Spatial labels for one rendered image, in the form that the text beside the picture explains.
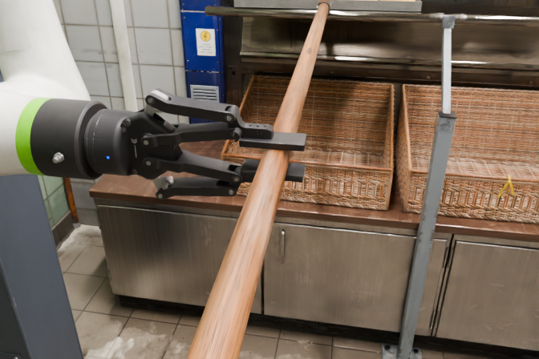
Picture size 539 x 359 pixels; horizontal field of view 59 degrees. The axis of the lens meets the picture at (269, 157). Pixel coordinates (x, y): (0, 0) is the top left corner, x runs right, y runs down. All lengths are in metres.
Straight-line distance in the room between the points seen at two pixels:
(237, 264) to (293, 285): 1.40
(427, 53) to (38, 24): 1.45
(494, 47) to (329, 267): 0.98
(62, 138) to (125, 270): 1.39
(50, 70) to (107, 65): 1.47
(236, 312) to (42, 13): 0.52
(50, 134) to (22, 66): 0.17
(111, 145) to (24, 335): 0.88
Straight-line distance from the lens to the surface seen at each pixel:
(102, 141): 0.55
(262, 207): 0.41
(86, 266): 2.38
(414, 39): 1.89
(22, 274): 1.30
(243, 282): 0.34
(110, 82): 2.20
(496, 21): 1.53
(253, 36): 1.92
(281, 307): 1.82
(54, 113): 0.58
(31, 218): 1.29
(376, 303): 1.77
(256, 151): 1.89
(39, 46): 0.72
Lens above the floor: 1.43
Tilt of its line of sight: 27 degrees down
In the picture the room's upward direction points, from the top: straight up
